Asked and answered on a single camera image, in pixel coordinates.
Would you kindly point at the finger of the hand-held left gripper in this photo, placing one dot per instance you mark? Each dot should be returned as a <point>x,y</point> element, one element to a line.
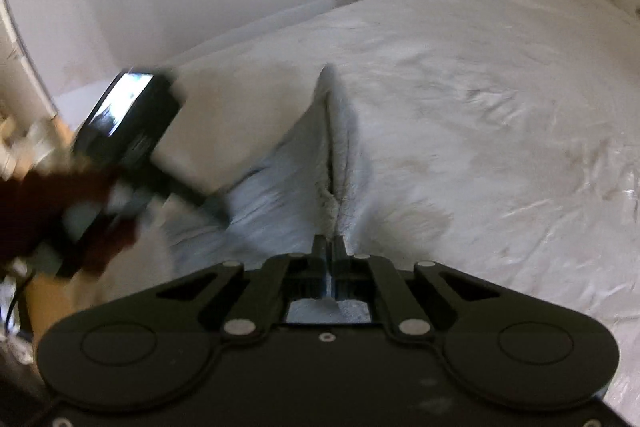
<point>197,198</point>

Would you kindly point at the light grey speckled pants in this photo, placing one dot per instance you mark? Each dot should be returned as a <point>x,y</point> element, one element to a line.
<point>300,167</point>

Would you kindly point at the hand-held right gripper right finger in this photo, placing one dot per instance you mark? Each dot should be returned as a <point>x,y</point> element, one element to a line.
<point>340,274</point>

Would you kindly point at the white cabinet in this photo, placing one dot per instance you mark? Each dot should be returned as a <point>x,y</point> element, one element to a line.
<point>20,67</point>

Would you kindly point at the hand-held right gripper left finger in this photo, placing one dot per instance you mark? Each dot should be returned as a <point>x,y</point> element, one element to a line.
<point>320,274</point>

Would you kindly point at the white embroidered bedspread bed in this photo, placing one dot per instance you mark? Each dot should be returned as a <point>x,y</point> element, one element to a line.
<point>475,107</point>

